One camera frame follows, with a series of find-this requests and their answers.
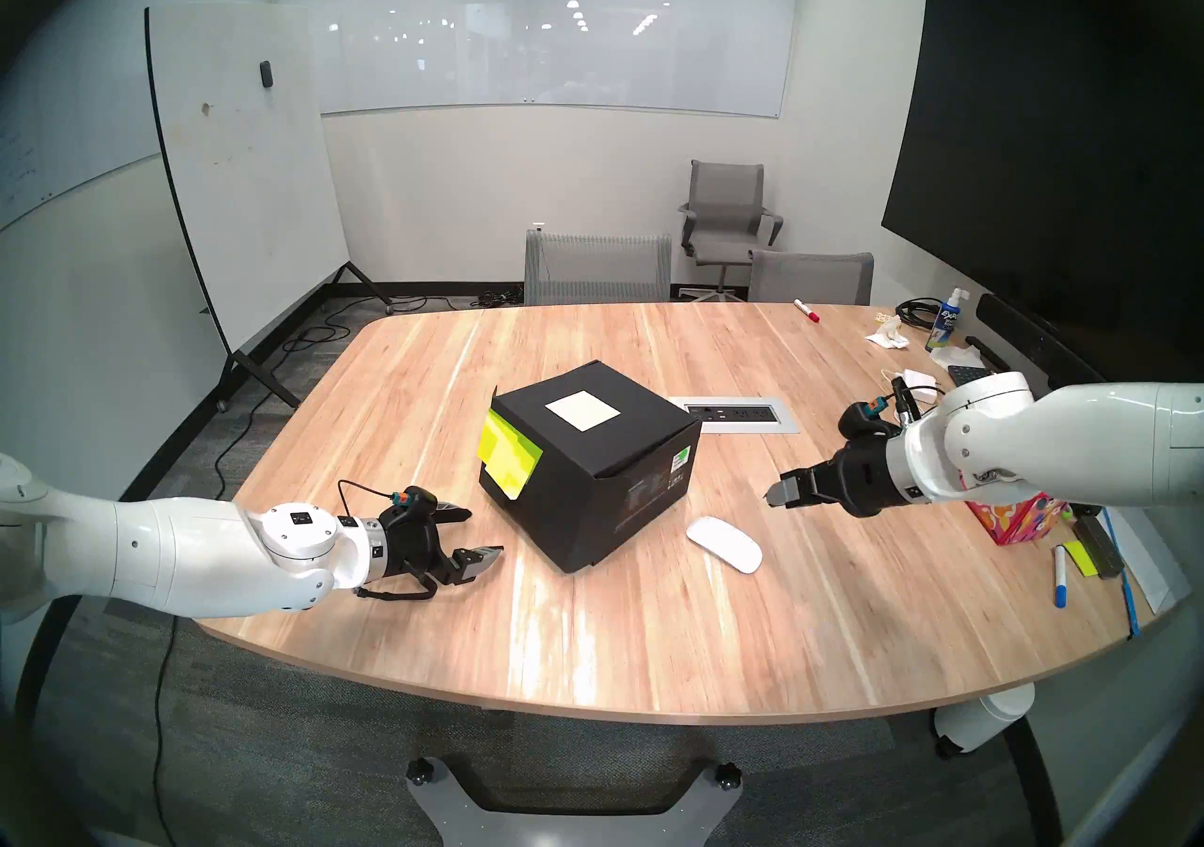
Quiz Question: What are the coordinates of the yellow sticky note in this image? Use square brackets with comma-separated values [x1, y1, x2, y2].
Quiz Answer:
[491, 431, 545, 498]

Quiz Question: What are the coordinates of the square paper sticker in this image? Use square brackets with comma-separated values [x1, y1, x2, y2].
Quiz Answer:
[546, 391, 622, 432]

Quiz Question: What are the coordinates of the large black wall screen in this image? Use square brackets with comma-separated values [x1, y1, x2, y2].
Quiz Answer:
[881, 0, 1204, 368]

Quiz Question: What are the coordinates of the colourful tissue box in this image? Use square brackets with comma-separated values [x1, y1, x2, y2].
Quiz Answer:
[967, 474, 1069, 546]

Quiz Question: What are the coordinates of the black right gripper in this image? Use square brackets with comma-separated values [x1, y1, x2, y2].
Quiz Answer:
[764, 436, 911, 519]

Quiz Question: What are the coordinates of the black video bar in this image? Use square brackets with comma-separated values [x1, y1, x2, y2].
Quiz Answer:
[976, 293, 1106, 385]

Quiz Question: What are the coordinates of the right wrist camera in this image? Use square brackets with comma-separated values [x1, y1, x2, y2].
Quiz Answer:
[839, 387, 906, 442]

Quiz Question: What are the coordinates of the wall glass whiteboard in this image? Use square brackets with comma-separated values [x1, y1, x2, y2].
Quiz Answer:
[273, 0, 805, 119]
[0, 0, 161, 230]

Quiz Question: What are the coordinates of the white paper sheet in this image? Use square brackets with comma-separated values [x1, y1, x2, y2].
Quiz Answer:
[1105, 507, 1191, 616]

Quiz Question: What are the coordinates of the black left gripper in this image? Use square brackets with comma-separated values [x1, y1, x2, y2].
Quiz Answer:
[381, 505, 505, 588]

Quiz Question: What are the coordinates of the black whiteboard eraser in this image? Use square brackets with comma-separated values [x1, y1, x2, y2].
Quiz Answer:
[1072, 507, 1125, 578]

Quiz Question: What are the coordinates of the green sticky note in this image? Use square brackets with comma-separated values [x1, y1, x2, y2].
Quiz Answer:
[477, 410, 516, 470]

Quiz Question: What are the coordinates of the rolling whiteboard with stand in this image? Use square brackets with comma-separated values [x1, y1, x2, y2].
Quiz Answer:
[144, 4, 394, 413]

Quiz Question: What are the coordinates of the white computer mouse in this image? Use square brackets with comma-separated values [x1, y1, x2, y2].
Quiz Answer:
[686, 516, 764, 575]

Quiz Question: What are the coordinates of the grey mesh chair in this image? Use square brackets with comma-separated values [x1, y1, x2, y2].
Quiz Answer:
[523, 229, 673, 306]

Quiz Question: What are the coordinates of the black cardboard box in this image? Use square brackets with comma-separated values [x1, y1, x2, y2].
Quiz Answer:
[478, 360, 703, 575]

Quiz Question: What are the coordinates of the grey office chair with armrests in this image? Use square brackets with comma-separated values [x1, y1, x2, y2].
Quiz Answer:
[677, 160, 784, 302]

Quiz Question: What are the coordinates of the whiteboard cleaner spray bottle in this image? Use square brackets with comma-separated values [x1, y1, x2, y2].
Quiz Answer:
[925, 287, 970, 352]

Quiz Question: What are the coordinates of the grey fabric chair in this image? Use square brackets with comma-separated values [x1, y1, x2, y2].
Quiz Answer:
[748, 251, 876, 306]

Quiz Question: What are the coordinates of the silver table outlet panel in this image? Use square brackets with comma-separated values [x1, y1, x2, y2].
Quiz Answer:
[670, 396, 800, 435]

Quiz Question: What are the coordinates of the blue pen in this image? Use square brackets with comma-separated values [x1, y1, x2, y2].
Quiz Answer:
[1102, 508, 1141, 637]

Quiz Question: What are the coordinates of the grey robot base frame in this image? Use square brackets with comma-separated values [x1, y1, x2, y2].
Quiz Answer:
[406, 756, 744, 847]

